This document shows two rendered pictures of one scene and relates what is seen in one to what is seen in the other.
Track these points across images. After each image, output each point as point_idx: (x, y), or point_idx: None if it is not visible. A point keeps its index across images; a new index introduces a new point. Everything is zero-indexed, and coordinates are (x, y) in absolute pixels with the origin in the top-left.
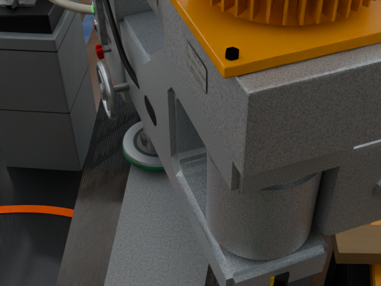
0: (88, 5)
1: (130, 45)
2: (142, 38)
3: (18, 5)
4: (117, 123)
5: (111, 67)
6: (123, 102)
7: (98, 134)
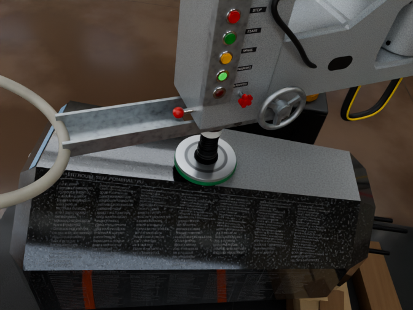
0: (62, 154)
1: (311, 42)
2: (319, 26)
3: None
4: (123, 221)
5: (230, 114)
6: (89, 216)
7: (110, 256)
